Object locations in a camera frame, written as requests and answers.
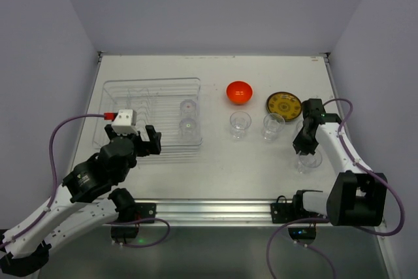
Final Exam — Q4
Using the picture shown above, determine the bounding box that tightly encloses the orange plastic bowl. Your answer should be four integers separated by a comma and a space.
226, 80, 253, 105

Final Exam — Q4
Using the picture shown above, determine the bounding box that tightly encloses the clear glass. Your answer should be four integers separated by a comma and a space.
261, 113, 285, 141
229, 111, 252, 139
179, 118, 198, 142
295, 150, 323, 174
180, 99, 198, 119

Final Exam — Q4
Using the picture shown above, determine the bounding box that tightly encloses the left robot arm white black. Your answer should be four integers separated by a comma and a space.
1, 125, 161, 277

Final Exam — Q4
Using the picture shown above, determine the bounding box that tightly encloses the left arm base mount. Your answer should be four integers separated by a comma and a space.
110, 203, 157, 244

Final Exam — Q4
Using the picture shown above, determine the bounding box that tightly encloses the olive yellow plate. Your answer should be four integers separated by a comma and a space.
266, 91, 302, 122

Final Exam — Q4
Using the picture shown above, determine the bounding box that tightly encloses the clear plastic dish rack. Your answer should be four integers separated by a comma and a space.
99, 77, 202, 154

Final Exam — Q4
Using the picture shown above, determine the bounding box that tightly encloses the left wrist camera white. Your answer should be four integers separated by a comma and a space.
104, 109, 138, 135

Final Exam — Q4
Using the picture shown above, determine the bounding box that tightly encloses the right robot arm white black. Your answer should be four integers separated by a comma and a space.
293, 99, 387, 227

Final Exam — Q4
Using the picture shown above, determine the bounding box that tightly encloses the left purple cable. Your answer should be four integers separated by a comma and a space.
0, 112, 170, 250

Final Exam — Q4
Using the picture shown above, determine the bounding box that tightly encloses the aluminium front rail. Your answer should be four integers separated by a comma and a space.
41, 197, 386, 227

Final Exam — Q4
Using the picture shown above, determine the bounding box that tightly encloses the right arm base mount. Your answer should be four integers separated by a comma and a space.
270, 193, 323, 244

